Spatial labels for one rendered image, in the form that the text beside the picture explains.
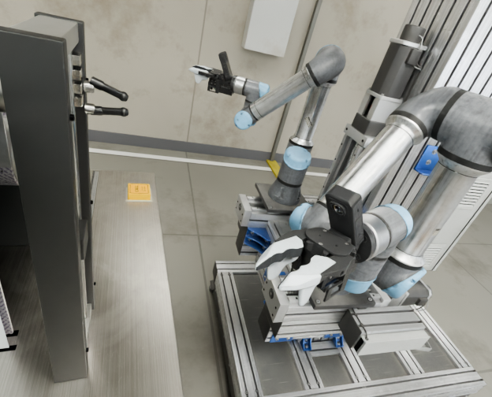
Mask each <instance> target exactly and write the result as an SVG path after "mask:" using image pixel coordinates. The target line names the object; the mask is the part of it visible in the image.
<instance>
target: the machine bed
mask: <svg viewBox="0 0 492 397"><path fill-rule="evenodd" d="M93 171H99V182H98V187H97V192H96V198H95V208H94V213H93V219H92V240H93V261H94V282H96V285H95V308H94V309H93V310H91V322H90V329H89V337H88V347H89V352H88V377H86V378H81V379H76V380H68V381H63V382H59V383H55V382H54V377H53V372H52V368H51V363H50V355H49V350H48V346H47V338H46V333H45V328H44V323H43V315H42V310H41V306H40V301H39V293H38V288H37V284H36V279H35V271H34V266H33V262H32V254H31V249H30V245H25V246H0V282H1V285H2V290H3V294H4V296H5V300H6V305H7V308H8V311H9V317H10V320H11V323H12V326H13V333H12V334H6V338H7V341H8V344H9V346H12V345H17V348H16V350H15V351H3V352H0V397H184V393H183V387H182V381H181V370H180V363H179V357H178V351H177V340H176V333H175V328H174V321H173V310H172V304H171V298H170V286H169V280H168V274H167V268H166V256H165V251H164V244H163V238H162V226H161V221H160V214H159V208H158V197H157V191H156V185H155V174H154V173H142V172H127V171H112V170H97V169H90V179H91V177H92V173H93ZM128 184H150V189H151V196H152V202H126V201H125V198H126V188H127V187H128Z"/></svg>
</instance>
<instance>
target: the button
mask: <svg viewBox="0 0 492 397"><path fill-rule="evenodd" d="M128 200H151V191H150V184H128Z"/></svg>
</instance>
